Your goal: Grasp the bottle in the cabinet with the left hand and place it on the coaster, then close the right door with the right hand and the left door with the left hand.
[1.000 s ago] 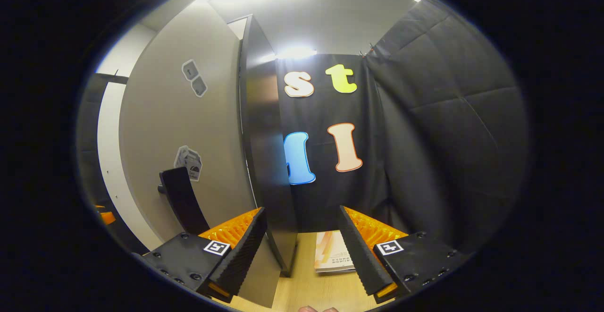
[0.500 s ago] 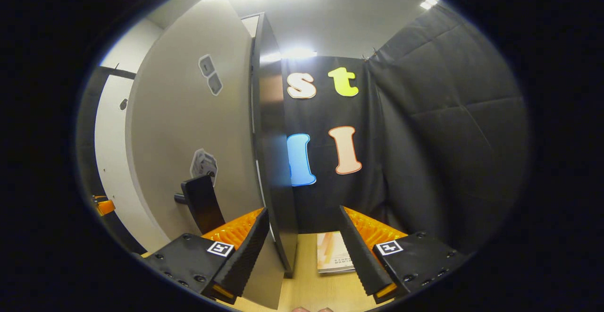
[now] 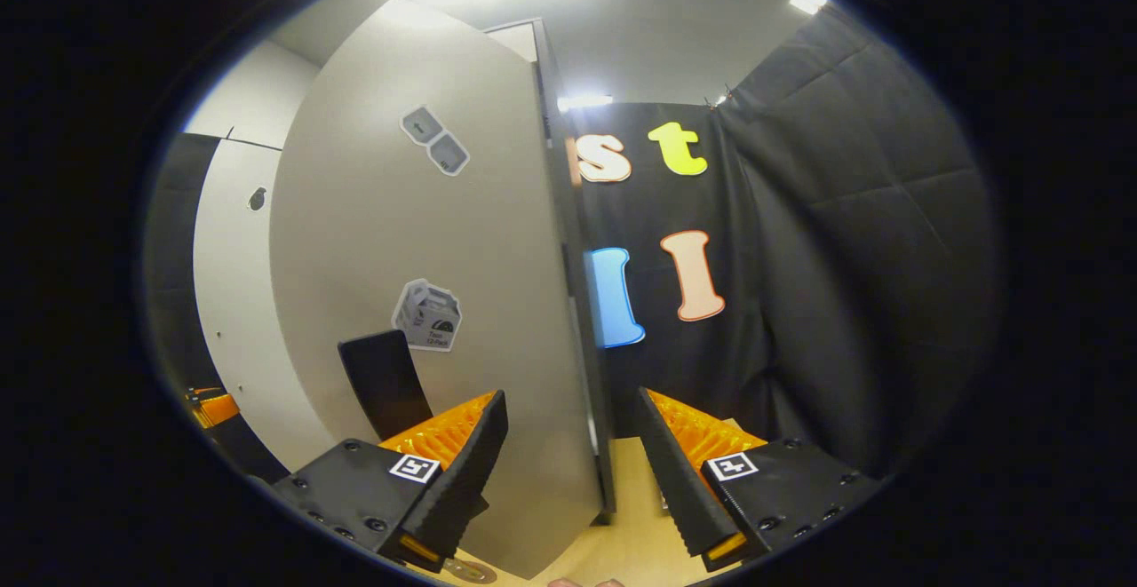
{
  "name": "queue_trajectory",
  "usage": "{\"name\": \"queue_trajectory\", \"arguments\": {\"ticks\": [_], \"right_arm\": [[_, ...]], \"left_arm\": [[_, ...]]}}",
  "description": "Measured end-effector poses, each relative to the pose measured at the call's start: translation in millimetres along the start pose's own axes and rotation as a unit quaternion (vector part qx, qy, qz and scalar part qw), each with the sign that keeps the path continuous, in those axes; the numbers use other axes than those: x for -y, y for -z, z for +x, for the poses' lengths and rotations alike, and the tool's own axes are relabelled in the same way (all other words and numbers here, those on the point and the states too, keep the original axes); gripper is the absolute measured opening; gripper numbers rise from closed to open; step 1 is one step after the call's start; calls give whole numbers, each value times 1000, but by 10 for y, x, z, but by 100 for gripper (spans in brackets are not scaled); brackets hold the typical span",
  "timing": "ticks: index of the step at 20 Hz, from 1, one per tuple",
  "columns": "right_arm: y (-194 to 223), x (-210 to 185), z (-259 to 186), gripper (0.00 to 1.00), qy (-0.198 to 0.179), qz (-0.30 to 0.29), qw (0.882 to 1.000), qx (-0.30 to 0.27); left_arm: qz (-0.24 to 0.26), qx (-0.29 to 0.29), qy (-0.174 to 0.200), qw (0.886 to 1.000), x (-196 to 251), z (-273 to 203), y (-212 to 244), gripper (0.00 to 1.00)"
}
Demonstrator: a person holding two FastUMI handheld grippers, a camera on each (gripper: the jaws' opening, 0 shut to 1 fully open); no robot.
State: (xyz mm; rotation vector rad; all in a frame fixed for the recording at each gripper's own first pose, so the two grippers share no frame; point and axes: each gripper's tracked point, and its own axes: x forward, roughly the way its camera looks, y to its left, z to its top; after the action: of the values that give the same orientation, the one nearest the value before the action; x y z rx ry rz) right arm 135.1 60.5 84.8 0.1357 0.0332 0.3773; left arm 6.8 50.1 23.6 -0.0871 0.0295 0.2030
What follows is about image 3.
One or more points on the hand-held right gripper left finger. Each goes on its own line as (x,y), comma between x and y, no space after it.
(466,471)

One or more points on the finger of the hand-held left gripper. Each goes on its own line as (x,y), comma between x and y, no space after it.
(211,408)

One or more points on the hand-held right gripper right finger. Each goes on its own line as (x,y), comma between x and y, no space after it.
(675,480)

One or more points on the brown round coaster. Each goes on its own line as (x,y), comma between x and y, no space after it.
(471,572)

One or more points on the white cabinet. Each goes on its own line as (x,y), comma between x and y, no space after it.
(561,178)

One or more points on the black backdrop cloth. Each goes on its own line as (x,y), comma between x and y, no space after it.
(675,365)

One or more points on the metal cloth clip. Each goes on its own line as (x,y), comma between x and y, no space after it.
(721,97)

